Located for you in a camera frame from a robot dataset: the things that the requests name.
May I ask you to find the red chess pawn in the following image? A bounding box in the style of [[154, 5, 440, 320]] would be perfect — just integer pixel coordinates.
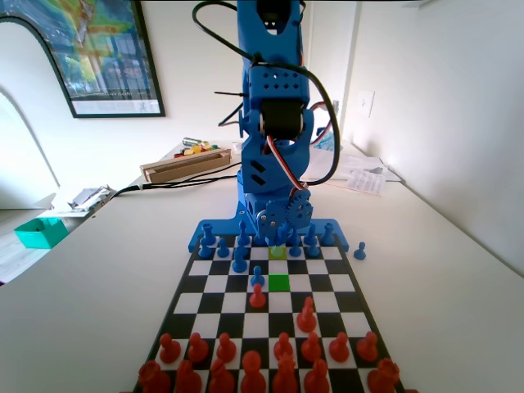
[[215, 332, 237, 364], [300, 332, 323, 364], [158, 333, 182, 364], [355, 331, 379, 364], [273, 332, 294, 364], [187, 332, 210, 364], [249, 283, 267, 309], [329, 332, 350, 364]]

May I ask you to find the red chess knight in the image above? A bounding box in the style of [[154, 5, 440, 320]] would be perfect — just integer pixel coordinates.
[[296, 296, 318, 333], [174, 359, 203, 393]]

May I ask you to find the red chess king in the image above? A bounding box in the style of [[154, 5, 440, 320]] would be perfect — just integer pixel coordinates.
[[272, 352, 299, 393]]

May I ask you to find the red chess bishop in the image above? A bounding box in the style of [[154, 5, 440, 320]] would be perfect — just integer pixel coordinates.
[[209, 359, 237, 393], [303, 359, 331, 393]]

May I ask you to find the red chess rook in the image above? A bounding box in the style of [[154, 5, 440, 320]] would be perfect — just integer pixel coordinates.
[[138, 359, 172, 393], [367, 358, 401, 393]]

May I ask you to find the long cardboard box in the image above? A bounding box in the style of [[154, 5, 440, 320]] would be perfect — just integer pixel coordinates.
[[139, 147, 233, 184]]

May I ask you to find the printed paper sheet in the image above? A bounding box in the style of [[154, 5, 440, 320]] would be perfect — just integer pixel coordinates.
[[346, 167, 388, 197]]

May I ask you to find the stack of papers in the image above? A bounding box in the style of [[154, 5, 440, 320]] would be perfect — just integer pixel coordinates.
[[305, 142, 388, 181]]

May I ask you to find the black and white chessboard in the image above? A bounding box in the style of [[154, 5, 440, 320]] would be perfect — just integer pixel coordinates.
[[133, 235, 409, 393]]

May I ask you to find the crumpled grey packaging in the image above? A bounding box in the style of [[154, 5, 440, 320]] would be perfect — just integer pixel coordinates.
[[67, 184, 118, 212]]

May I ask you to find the black framed map poster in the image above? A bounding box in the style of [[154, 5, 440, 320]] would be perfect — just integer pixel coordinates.
[[0, 0, 166, 119]]

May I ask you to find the green plastic bin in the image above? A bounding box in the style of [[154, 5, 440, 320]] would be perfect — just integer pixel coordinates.
[[14, 217, 70, 250]]

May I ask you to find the blue arm base plate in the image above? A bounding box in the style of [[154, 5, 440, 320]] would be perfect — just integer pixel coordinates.
[[187, 202, 351, 253]]

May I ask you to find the black table cable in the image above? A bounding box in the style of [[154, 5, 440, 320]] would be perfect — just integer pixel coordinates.
[[93, 174, 234, 210], [141, 160, 243, 188]]

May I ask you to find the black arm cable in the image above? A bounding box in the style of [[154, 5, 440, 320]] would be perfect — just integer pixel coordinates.
[[192, 0, 343, 187]]

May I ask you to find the white light switch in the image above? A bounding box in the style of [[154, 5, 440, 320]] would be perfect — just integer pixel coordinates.
[[356, 90, 376, 119]]

